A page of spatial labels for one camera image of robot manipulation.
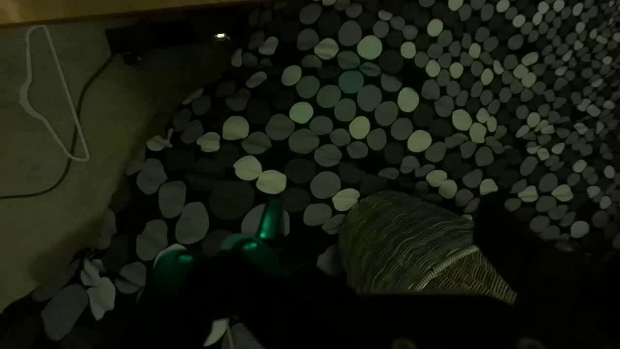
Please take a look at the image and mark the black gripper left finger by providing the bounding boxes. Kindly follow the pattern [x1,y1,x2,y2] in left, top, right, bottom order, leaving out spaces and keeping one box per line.
[149,198,340,349]

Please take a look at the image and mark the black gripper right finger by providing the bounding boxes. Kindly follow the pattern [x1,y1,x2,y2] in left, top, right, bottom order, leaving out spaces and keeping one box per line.
[472,192,620,349]

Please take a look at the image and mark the grey striped fabric bundle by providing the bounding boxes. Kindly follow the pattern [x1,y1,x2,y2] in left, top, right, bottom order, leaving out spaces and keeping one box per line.
[335,188,519,307]

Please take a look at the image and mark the black bedspread with pale dots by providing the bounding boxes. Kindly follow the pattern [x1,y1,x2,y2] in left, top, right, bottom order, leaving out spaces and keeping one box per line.
[0,0,620,349]

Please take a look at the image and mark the black device with small light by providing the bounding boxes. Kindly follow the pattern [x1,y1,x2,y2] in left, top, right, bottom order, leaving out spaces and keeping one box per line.
[104,18,236,68]

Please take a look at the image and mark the thin black cable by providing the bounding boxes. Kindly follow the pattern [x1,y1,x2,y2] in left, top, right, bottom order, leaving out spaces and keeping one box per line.
[0,49,141,202]

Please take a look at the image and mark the white wire clothes hanger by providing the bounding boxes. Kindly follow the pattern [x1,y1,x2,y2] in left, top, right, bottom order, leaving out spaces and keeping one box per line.
[17,24,92,165]

